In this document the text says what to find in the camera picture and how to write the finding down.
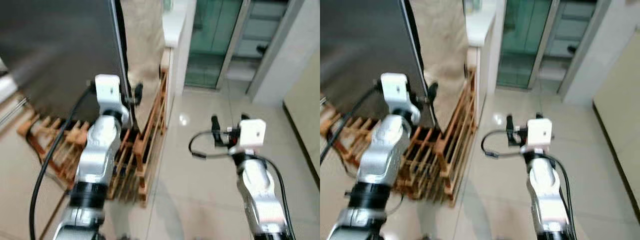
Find grey fridge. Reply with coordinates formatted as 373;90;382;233
320;0;431;128
0;0;132;126

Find steel cabinet handle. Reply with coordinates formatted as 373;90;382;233
0;97;29;127

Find wooden slatted rack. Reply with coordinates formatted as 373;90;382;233
320;67;478;208
16;67;169;207

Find beige kitchen cabinet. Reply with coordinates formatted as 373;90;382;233
0;59;31;133

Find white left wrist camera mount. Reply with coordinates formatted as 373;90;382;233
94;74;131;117
380;72;420;118

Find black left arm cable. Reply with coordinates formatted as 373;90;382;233
28;84;97;240
320;85;383;166

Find white counter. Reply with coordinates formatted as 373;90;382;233
161;0;197;97
464;0;506;108

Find grey glass sliding door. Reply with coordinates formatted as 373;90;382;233
225;0;292;83
537;0;601;83

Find beige curtain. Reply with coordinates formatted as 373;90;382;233
407;0;469;88
119;0;166;93

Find green glass door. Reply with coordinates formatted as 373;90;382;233
184;0;246;91
496;0;556;91

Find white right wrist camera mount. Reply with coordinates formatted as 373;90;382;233
526;118;553;151
238;119;267;150

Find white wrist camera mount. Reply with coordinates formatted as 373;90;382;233
380;72;420;118
526;118;553;151
238;119;267;150
94;74;131;117

